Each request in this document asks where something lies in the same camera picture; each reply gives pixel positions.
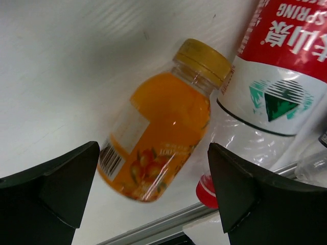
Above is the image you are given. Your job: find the aluminium table edge rail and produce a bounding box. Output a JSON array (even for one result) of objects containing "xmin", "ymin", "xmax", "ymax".
[{"xmin": 97, "ymin": 163, "xmax": 299, "ymax": 245}]

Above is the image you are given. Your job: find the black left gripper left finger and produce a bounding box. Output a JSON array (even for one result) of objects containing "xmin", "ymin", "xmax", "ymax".
[{"xmin": 1, "ymin": 141, "xmax": 100, "ymax": 244}]

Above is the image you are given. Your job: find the black label small bottle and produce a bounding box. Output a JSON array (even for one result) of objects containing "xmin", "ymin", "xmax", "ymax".
[{"xmin": 295, "ymin": 130, "xmax": 326, "ymax": 188}]

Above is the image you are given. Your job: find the red label water bottle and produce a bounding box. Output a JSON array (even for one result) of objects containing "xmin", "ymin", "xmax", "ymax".
[{"xmin": 196, "ymin": 1, "xmax": 326, "ymax": 209}]

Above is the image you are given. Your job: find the orange juice bottle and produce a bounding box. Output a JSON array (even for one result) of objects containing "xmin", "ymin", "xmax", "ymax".
[{"xmin": 98, "ymin": 38, "xmax": 231, "ymax": 203}]

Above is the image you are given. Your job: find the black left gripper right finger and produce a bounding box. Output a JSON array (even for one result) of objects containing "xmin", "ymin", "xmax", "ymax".
[{"xmin": 207, "ymin": 143, "xmax": 326, "ymax": 244}]

